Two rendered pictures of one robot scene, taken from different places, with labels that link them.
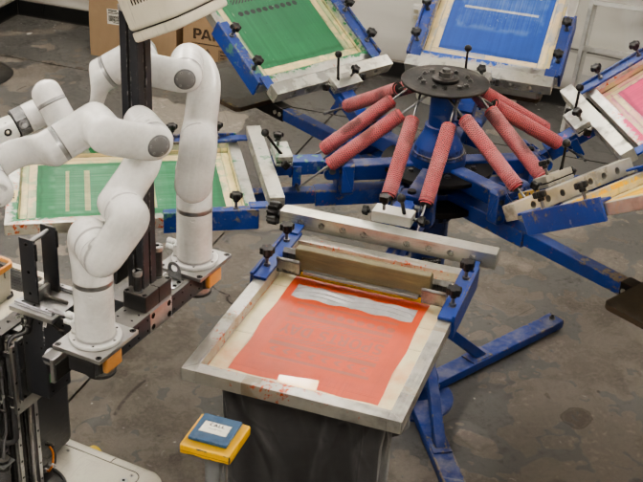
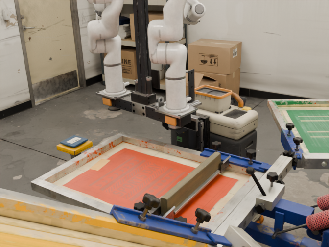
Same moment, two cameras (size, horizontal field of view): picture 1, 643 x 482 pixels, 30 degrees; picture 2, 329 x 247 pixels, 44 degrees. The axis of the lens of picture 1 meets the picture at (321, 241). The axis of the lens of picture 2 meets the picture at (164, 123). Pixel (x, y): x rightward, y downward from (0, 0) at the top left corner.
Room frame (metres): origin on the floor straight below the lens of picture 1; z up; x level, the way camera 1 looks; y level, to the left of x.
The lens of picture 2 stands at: (3.27, -1.46, 1.83)
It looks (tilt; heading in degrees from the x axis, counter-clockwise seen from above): 23 degrees down; 107
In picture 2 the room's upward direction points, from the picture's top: 2 degrees counter-clockwise
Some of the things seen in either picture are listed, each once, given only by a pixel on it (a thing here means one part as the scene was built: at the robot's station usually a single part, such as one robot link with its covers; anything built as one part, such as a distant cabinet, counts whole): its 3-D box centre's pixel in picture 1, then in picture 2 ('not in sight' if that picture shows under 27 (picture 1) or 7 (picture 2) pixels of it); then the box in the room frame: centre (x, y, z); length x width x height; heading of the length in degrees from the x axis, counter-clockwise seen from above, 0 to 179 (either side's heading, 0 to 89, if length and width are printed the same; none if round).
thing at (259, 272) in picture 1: (277, 260); (232, 164); (3.10, 0.13, 0.98); 0.30 x 0.05 x 0.07; 162
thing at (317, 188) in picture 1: (258, 197); not in sight; (3.66, 0.22, 0.90); 1.24 x 0.06 x 0.06; 102
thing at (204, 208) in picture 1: (193, 183); (173, 60); (2.79, 0.34, 1.37); 0.13 x 0.10 x 0.16; 5
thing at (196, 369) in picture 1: (339, 321); (150, 179); (2.79, -0.06, 0.97); 0.79 x 0.58 x 0.04; 162
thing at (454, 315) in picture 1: (458, 299); not in sight; (2.93, -0.40, 0.98); 0.30 x 0.05 x 0.07; 162
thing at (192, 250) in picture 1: (189, 232); (177, 92); (2.80, 0.35, 1.21); 0.16 x 0.13 x 0.15; 64
